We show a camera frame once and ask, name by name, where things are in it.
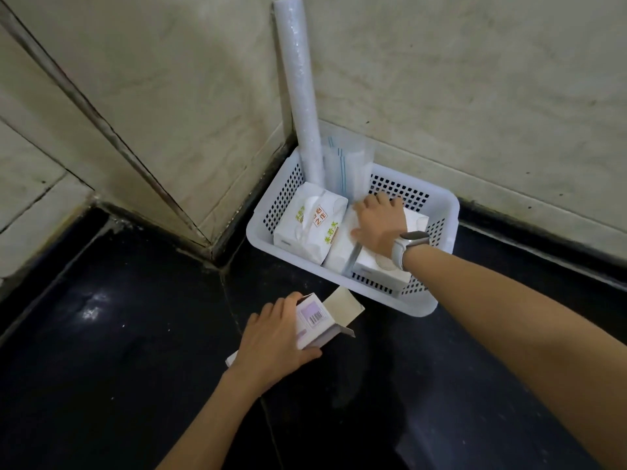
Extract person's left hand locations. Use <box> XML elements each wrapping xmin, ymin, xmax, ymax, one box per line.
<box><xmin>227</xmin><ymin>292</ymin><xmax>323</xmax><ymax>398</ymax></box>

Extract person's right hand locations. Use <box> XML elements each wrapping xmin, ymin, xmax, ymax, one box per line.
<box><xmin>350</xmin><ymin>192</ymin><xmax>409</xmax><ymax>256</ymax></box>

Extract plain white tissue pack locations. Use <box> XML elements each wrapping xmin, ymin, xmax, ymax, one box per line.
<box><xmin>323</xmin><ymin>205</ymin><xmax>430</xmax><ymax>285</ymax></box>

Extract white cardboard box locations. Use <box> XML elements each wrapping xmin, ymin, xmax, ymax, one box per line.
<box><xmin>225</xmin><ymin>286</ymin><xmax>366</xmax><ymax>368</ymax></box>

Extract person's right forearm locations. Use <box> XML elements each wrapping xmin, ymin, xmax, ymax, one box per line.
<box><xmin>403</xmin><ymin>248</ymin><xmax>627</xmax><ymax>470</ymax></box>

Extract person's left forearm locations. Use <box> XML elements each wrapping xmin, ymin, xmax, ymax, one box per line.
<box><xmin>156</xmin><ymin>369</ymin><xmax>267</xmax><ymax>470</ymax></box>

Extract small white tissue box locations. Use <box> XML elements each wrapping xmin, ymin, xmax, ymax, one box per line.
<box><xmin>352</xmin><ymin>247</ymin><xmax>413</xmax><ymax>295</ymax></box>

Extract white smartwatch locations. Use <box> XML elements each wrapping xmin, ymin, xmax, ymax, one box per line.
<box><xmin>391</xmin><ymin>231</ymin><xmax>431</xmax><ymax>271</ymax></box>

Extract green-printed white tissue pack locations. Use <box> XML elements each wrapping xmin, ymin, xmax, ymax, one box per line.
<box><xmin>273</xmin><ymin>181</ymin><xmax>349</xmax><ymax>266</ymax></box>

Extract clear blue-striped plastic bags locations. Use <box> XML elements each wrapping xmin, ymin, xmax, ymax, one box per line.
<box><xmin>322</xmin><ymin>135</ymin><xmax>376</xmax><ymax>199</ymax></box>

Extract white perforated plastic basket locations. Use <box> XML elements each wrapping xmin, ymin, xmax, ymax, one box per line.
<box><xmin>246</xmin><ymin>147</ymin><xmax>460</xmax><ymax>318</ymax></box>

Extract white roll of film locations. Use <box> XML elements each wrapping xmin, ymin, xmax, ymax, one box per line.
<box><xmin>273</xmin><ymin>0</ymin><xmax>327</xmax><ymax>188</ymax></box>

